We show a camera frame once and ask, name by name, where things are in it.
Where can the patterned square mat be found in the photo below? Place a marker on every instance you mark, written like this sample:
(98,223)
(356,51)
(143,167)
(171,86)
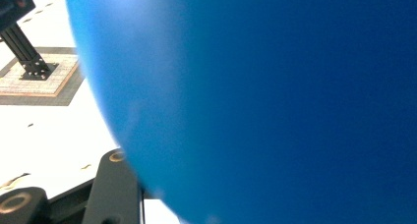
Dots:
(49,86)

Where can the dark device on stand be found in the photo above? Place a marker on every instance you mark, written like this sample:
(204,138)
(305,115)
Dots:
(13,6)

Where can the black metal stand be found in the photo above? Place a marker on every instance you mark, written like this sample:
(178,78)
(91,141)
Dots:
(24,52)

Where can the blue bottle with white cap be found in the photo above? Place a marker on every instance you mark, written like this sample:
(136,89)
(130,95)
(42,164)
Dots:
(262,106)

